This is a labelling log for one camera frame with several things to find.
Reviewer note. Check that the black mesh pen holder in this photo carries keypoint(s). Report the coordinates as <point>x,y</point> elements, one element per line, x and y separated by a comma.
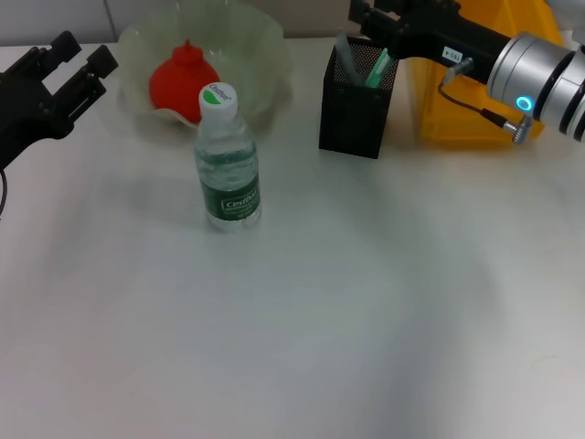
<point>354,119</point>

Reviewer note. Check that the red-orange toy orange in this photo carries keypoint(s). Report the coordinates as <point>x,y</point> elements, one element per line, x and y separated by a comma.
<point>183,87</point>

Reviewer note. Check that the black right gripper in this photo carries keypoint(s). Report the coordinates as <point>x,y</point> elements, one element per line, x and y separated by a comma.
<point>448,36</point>

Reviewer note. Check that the yellow plastic bin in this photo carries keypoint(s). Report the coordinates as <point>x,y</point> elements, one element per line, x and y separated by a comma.
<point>457,119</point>

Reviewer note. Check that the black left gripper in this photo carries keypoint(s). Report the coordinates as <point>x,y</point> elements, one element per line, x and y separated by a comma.
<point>23,114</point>

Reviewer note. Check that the clear green-label water bottle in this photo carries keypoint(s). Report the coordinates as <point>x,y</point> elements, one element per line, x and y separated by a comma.
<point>228,183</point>

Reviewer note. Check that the silver grey marker pen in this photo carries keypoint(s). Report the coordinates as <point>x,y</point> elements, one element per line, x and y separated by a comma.
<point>349,59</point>

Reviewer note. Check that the clear glass fruit plate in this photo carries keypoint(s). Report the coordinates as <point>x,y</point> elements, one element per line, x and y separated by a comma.
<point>256,59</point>

